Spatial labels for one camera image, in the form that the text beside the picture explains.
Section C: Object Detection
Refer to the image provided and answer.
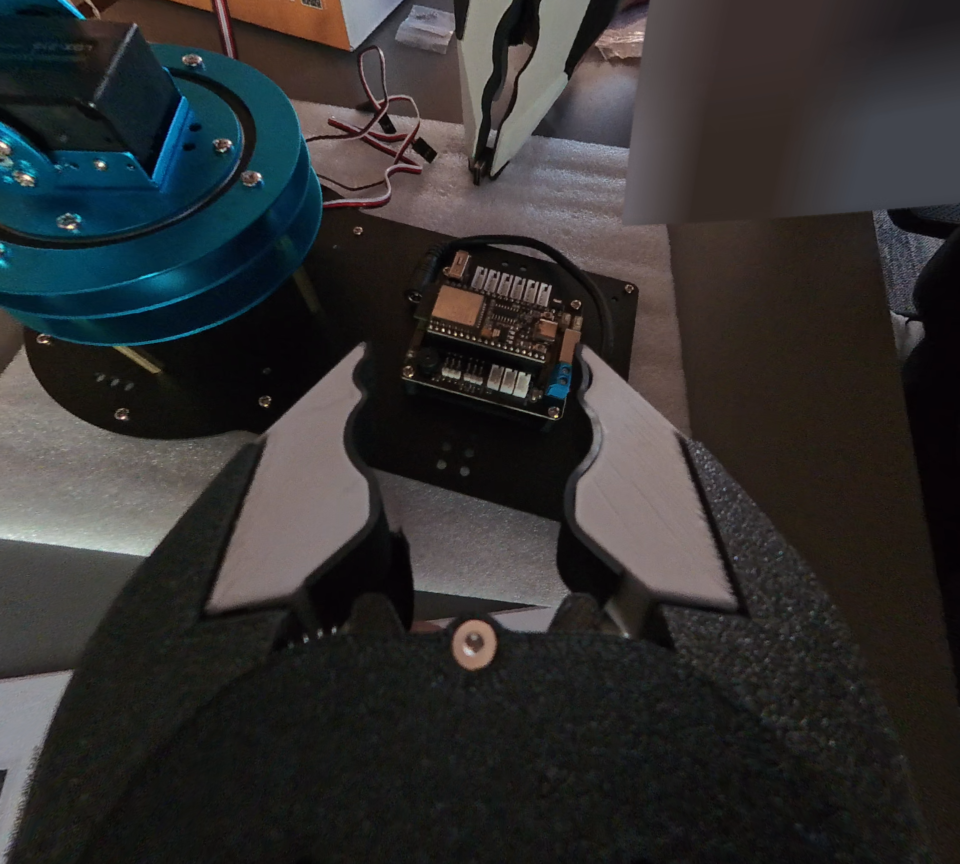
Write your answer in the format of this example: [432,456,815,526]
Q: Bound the grey desk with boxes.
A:
[0,0,946,864]

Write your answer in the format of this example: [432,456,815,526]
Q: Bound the black power cable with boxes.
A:
[403,234,618,374]

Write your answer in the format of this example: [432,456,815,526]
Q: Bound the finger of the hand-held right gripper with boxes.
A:
[456,0,526,186]
[487,0,601,175]

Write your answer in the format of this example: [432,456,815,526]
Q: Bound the white foam sheet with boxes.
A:
[0,98,695,614]

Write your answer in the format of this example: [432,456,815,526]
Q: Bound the small clear bag of washers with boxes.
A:
[395,3,459,48]

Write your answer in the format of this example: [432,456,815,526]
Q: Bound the blue toy robot arm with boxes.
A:
[0,0,640,522]

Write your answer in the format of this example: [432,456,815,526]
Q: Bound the controller circuit board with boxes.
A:
[399,245,588,424]

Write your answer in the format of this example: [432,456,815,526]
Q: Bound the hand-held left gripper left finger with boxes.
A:
[202,341,415,633]

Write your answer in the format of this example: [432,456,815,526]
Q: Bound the crumpled clear plastic bags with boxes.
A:
[596,0,648,63]

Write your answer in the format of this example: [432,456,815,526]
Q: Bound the red white servo cables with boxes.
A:
[198,0,440,209]

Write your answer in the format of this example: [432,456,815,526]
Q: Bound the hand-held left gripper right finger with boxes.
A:
[556,347,741,640]

